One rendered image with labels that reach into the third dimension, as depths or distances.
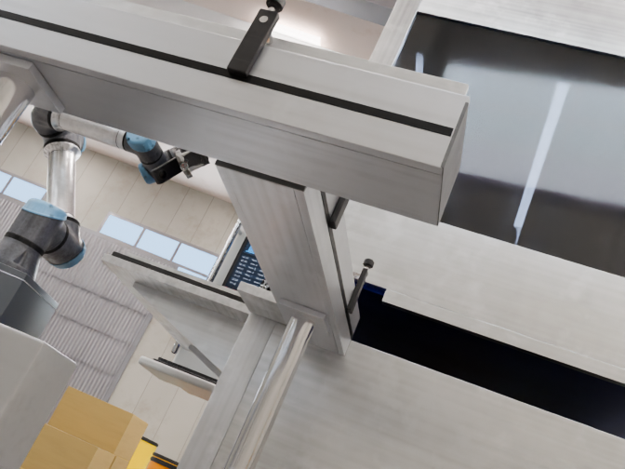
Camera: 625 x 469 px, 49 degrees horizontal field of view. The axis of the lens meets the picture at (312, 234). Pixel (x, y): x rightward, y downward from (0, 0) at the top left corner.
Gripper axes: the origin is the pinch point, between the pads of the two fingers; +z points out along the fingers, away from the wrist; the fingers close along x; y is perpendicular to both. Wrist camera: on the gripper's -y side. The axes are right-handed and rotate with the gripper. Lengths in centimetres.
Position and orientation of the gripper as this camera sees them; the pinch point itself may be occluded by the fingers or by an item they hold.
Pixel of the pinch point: (182, 166)
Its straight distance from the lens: 192.8
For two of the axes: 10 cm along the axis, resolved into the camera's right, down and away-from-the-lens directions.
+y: 8.9, -4.4, 0.8
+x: 4.1, 8.7, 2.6
